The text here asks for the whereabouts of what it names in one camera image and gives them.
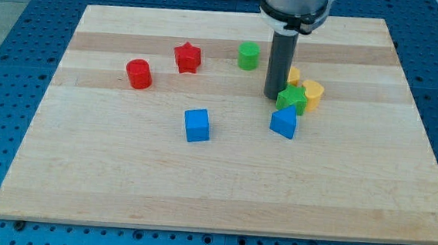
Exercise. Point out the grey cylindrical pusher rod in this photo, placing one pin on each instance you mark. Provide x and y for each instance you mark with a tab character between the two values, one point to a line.
279	63

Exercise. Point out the green cylinder block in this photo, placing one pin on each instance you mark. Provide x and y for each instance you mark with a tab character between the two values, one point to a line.
248	55

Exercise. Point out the yellow hexagon block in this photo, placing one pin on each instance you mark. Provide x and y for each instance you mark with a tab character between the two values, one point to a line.
294	76

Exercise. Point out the green star block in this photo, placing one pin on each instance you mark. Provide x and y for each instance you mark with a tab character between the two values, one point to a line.
292	96

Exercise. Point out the yellow heart block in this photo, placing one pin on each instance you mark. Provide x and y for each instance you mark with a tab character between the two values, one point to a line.
313	94

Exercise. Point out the blue triangle block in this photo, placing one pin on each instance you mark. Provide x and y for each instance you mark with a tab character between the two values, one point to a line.
284	122

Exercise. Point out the red star block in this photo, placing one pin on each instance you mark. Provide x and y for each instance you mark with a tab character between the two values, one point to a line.
187	58

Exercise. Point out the blue cube block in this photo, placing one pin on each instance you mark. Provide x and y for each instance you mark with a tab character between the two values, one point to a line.
197	125

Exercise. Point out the wooden board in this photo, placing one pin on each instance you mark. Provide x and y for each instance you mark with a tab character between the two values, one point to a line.
99	152

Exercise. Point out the red cylinder block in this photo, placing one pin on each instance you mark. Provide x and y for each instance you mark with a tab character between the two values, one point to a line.
138	72

